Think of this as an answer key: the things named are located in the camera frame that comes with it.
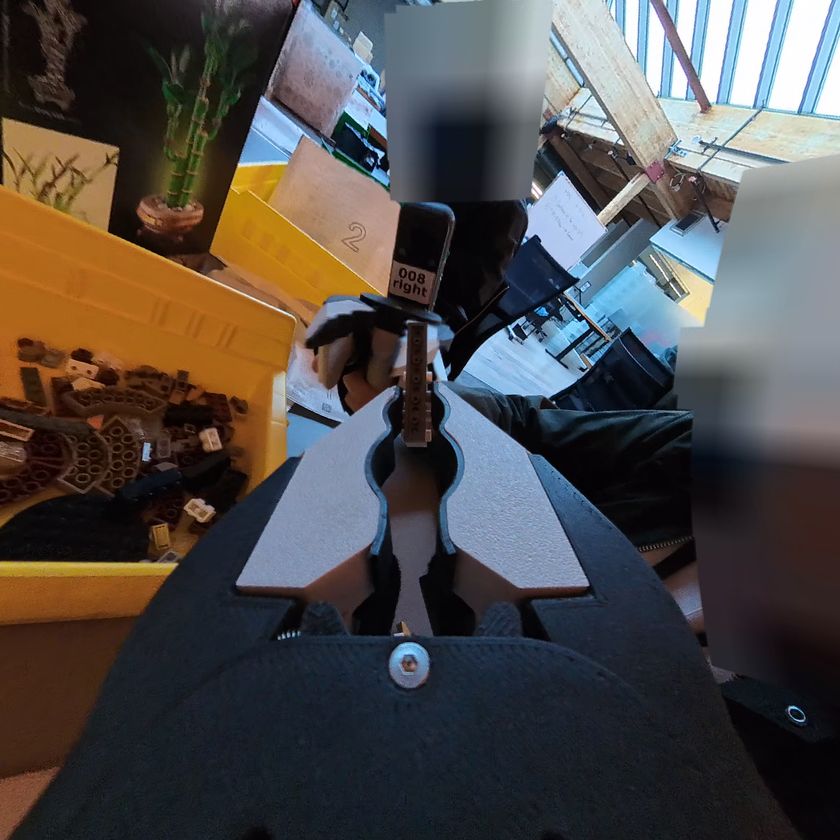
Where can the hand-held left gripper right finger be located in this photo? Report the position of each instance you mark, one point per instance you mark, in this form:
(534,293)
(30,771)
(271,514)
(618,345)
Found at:
(508,518)

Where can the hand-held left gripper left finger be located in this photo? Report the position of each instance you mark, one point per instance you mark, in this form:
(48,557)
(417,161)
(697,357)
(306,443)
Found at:
(318,518)

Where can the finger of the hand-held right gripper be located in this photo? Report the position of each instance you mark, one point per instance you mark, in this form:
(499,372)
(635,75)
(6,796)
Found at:
(387,358)
(441,351)

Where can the grey studded toy brick plate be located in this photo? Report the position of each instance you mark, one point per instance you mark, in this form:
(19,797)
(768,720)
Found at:
(417,387)

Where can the large yellow plastic bin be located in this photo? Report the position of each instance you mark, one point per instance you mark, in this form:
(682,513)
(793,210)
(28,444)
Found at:
(131,295)

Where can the person's right forearm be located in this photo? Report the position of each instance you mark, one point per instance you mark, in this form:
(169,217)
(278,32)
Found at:
(590,446)

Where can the grey desk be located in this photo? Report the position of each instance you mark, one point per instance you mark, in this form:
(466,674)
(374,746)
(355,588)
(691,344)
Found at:
(413,518)

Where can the person's right hand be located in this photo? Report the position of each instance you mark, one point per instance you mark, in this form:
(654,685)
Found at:
(361,397)

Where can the white papers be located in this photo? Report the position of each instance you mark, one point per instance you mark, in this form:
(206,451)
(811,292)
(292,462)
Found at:
(315,387)

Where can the tall plywood panel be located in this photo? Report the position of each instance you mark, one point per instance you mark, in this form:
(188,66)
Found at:
(334,210)

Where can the dark blue fabric chair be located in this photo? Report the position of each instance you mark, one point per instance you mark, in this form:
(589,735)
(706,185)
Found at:
(538,282)

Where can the white board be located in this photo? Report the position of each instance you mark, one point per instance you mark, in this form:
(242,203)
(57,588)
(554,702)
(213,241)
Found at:
(564,220)

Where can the black mesh chair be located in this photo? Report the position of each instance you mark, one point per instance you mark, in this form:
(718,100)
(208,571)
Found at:
(623,374)

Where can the speckled brown board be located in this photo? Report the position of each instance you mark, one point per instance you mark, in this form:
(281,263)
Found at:
(315,65)

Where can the pile of dark toy bricks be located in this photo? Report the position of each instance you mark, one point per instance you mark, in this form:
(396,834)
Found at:
(118,446)

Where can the black round studded plate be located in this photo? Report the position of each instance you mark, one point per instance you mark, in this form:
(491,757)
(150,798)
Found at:
(72,531)

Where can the black panel with green print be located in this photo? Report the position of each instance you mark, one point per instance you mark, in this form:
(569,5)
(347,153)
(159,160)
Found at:
(164,98)

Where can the red ceiling pipe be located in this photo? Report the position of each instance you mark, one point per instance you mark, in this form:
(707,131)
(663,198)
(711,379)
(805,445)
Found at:
(679,52)

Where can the skylight window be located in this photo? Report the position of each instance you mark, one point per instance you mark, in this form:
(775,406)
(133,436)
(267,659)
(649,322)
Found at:
(754,46)

